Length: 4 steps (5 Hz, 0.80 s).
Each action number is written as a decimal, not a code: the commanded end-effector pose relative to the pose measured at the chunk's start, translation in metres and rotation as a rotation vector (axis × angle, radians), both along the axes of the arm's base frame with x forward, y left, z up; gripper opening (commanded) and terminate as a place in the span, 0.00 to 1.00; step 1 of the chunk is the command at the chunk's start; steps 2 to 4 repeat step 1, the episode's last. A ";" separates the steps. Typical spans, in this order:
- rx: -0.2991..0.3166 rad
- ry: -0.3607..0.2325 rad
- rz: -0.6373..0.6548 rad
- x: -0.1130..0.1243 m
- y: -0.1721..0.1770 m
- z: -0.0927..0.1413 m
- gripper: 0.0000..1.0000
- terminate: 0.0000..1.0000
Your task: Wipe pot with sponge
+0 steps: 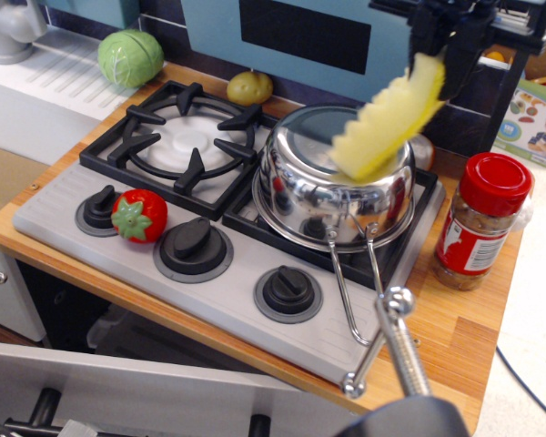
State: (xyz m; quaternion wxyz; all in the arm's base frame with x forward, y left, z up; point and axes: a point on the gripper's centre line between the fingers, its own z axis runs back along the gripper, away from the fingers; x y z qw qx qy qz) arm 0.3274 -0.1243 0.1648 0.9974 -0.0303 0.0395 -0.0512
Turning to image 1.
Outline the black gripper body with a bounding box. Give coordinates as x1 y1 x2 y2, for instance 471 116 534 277
369 1 546 56

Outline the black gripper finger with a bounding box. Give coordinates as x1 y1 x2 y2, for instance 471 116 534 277
408 6 450 74
439 17 494 101

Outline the yellow serrated sponge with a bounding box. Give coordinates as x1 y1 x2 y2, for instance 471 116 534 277
329 53 446 181

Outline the upside-down stainless steel pot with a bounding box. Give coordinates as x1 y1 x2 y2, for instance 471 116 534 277
252 105 416 346

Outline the toy food picture box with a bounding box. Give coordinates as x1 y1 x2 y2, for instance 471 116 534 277
494 79 546 168

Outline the red-lidded spice jar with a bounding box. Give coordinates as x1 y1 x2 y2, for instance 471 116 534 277
432 152 533 290

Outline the yellow toy potato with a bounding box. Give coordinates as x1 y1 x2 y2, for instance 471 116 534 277
227 71 273 106

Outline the black right burner grate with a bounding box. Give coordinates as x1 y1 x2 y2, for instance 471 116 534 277
222 169 445 287

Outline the black burner grate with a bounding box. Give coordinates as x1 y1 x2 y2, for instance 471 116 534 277
79 81 277 220
222 169 445 287

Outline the black left burner grate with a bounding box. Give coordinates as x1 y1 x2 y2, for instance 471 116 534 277
79 81 277 220

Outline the chrome metal clamp rod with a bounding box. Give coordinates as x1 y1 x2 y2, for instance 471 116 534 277
341 286 432 399

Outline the green toy cabbage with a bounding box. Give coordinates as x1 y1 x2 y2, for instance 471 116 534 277
97 29 164 88

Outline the black right stove knob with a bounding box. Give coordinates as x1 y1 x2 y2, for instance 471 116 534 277
253 265 323 324

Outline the black stove knob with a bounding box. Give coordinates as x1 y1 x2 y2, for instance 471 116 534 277
75 185 121 238
253 265 323 324
153 217 234 284

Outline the black middle stove knob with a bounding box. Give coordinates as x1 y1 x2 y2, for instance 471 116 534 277
153 217 234 284

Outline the grey toy stove top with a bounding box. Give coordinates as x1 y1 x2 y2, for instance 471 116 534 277
11 81 447 386

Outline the red toy strawberry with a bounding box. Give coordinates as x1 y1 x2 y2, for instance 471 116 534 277
111 188 168 244

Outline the black left stove knob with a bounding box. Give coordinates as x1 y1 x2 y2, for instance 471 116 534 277
75 185 121 238

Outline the grey toy faucet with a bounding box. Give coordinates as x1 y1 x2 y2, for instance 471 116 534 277
0 0 47 65

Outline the grey oven door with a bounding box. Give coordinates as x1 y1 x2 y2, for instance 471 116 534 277
0 343 357 436

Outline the black metal post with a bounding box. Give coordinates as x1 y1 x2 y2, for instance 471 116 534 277
478 51 529 153

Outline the black cable on floor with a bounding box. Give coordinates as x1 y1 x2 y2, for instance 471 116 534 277
495 345 546 430

